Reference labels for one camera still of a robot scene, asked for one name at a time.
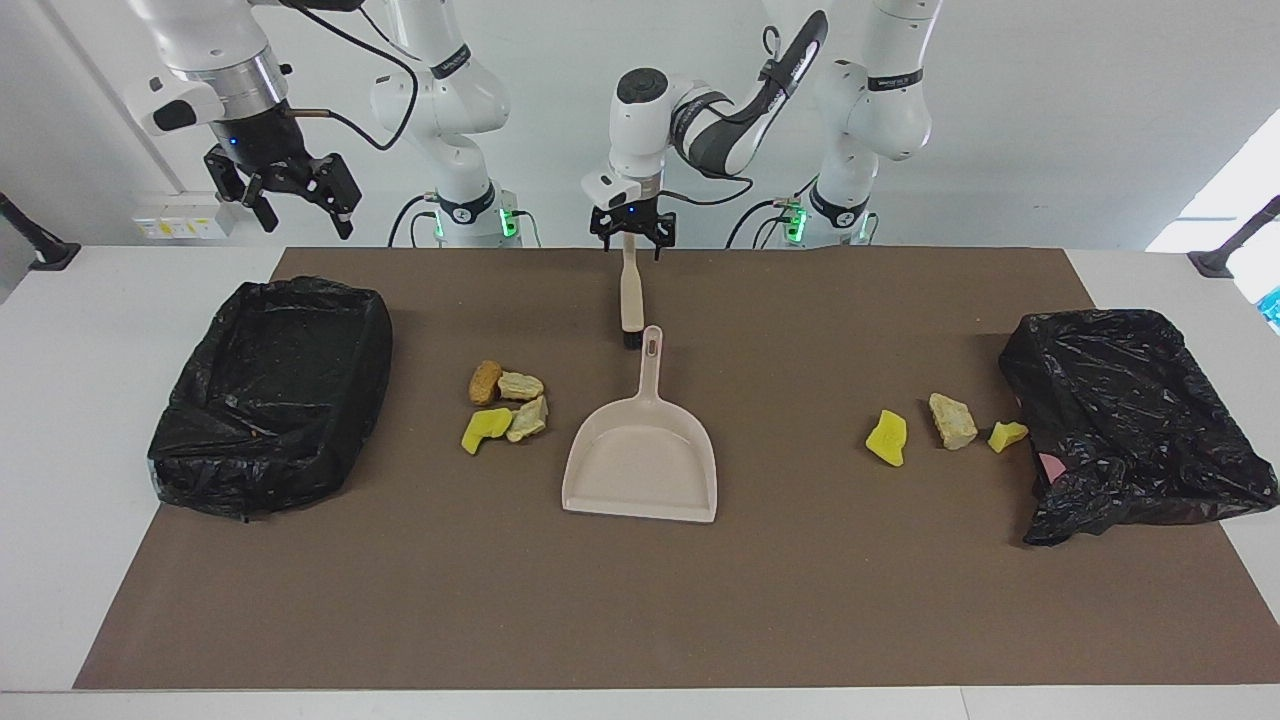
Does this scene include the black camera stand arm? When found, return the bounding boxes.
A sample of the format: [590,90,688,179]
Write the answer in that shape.
[1188,195,1280,279]
[0,192,81,272]

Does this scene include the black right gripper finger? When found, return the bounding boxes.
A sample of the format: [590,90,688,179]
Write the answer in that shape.
[204,144,279,234]
[295,151,361,240]

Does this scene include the long yellow green sponge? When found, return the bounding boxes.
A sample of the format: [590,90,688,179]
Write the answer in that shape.
[865,409,908,468]

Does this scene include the white wall socket box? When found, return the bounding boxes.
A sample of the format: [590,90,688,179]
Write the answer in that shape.
[132,192,238,241]

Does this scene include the beige layered foam piece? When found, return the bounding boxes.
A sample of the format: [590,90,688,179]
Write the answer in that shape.
[506,395,550,443]

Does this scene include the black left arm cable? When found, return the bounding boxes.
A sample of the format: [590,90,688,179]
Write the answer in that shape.
[655,25,801,209]

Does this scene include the black left base cable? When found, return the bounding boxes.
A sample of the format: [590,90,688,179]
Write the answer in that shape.
[727,178,819,249]

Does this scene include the black right base cable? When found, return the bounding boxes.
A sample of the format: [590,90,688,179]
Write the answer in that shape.
[387,193,441,248]

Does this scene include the beige hand brush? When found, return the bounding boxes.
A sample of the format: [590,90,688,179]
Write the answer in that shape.
[619,232,646,350]

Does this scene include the notched yellow green sponge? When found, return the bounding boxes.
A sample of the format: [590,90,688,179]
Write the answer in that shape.
[461,407,515,456]

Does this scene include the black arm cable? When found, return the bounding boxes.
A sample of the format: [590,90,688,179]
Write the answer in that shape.
[655,25,801,209]
[280,0,421,153]

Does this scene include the pink bin with black bag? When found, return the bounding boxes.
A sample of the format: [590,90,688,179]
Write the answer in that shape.
[998,308,1280,547]

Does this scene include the beige plastic dustpan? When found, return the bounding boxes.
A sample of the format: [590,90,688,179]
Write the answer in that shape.
[561,325,718,524]

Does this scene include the black base cable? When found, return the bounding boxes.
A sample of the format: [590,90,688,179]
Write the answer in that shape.
[727,178,819,249]
[387,193,441,248]

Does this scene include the brown table mat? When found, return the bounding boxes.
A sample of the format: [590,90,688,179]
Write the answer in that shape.
[73,247,1280,691]

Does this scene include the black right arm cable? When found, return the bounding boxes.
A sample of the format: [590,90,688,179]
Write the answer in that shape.
[280,0,421,153]

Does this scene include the beige rock-like foam chunk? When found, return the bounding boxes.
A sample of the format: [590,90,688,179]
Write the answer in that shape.
[928,392,979,451]

